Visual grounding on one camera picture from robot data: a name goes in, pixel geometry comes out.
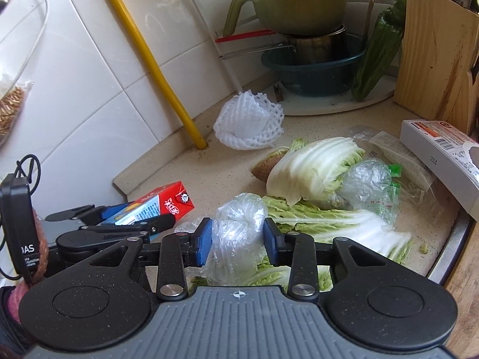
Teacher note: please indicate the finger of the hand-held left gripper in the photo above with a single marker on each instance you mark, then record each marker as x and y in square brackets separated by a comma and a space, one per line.
[82, 213]
[157, 224]

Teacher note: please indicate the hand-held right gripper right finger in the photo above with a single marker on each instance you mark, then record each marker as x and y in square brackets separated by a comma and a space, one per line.
[271, 241]

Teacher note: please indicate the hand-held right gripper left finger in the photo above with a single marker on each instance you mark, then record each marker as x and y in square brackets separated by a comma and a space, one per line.
[204, 241]

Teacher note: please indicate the red drink carton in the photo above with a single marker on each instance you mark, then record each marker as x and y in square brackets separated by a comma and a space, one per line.
[168, 200]

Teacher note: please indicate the clear plastic bag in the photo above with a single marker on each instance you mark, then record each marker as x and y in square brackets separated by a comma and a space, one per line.
[365, 179]
[235, 232]

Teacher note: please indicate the white foam fruit net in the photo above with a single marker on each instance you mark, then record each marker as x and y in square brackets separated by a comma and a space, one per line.
[247, 119]

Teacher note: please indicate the person's left forearm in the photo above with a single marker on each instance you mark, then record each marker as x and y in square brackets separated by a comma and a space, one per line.
[17, 299]

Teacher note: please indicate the napa cabbage leaves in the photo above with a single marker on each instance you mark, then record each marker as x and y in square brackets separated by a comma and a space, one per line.
[336, 228]

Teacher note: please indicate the brown root piece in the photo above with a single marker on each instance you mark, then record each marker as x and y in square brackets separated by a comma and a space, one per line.
[262, 170]

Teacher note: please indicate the napa cabbage half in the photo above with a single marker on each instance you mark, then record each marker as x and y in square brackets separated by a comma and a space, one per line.
[310, 168]

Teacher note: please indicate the clear bag of brown grains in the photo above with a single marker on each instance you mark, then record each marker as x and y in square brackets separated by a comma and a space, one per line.
[9, 112]

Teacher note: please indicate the white corner rack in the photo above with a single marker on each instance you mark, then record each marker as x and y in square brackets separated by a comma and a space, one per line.
[336, 106]

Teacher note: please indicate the clear printed plastic wrapper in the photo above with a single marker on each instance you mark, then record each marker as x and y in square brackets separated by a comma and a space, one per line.
[396, 153]

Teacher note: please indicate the teal plastic basin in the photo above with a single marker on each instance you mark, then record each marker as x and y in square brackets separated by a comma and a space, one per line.
[318, 78]

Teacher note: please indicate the yellow pipe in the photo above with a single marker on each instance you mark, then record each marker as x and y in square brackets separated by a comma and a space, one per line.
[149, 45]

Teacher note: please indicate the white box with orange label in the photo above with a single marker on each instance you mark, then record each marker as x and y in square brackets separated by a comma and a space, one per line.
[441, 146]

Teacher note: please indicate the steel pot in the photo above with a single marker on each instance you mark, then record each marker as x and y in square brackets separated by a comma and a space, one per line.
[310, 48]

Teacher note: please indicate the wooden cutting board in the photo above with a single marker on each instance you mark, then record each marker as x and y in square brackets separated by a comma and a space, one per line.
[467, 299]

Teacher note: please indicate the red chopsticks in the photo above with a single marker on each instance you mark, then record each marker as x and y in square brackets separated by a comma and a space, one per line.
[243, 36]

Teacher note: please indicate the green bumpy gourd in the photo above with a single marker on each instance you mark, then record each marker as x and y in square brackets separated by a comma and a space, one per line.
[378, 52]

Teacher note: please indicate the green plastic pitcher bowl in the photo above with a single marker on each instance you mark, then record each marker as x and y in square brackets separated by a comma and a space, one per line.
[299, 11]

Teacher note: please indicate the wooden knife block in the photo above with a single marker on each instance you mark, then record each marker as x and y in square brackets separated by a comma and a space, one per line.
[434, 52]

